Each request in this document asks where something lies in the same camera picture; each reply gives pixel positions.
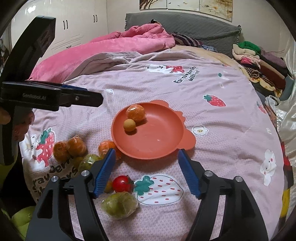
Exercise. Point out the orange front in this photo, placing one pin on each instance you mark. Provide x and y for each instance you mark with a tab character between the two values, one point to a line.
60	152

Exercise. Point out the small green fruit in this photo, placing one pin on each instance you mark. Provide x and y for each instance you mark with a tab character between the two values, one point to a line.
119	205

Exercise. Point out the striped dark pillow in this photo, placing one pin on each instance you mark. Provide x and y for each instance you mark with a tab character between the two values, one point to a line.
184	40

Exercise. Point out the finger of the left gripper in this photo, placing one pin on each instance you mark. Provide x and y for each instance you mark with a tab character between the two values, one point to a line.
69	97
72	88

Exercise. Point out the orange plastic plate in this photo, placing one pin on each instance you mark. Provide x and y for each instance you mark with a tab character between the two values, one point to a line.
161	133

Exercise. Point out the large orange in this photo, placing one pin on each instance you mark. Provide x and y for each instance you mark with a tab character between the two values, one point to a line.
76	146

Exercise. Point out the white wardrobe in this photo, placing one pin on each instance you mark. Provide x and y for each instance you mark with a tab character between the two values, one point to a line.
77	22

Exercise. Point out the yellow longan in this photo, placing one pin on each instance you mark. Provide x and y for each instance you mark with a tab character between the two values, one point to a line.
108	188
129	125

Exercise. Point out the small orange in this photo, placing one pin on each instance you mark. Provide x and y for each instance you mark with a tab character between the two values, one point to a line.
136	112

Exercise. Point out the wall painting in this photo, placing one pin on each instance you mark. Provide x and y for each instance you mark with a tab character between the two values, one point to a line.
219	8

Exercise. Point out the person left hand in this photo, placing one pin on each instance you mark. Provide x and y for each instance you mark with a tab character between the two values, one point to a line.
21	125

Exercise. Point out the large green fruit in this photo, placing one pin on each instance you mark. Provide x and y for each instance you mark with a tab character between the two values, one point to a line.
88	161

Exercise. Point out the stack of folded clothes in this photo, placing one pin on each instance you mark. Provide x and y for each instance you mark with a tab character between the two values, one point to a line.
267	73

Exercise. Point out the red tomato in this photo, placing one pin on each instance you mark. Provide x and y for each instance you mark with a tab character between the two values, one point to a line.
123	183

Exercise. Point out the grey quilted headboard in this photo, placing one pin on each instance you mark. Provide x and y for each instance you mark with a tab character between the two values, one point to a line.
209	31

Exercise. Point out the pink fleece blanket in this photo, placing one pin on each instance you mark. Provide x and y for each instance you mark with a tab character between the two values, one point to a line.
143	39

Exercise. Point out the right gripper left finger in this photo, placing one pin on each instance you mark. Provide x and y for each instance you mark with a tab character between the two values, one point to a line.
51	219

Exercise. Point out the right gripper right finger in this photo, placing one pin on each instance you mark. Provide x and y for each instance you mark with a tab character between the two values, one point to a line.
242	219

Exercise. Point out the brown longan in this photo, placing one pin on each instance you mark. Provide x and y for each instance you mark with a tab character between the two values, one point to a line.
76	161

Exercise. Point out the left green sleeve forearm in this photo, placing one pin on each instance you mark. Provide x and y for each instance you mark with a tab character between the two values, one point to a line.
17	205

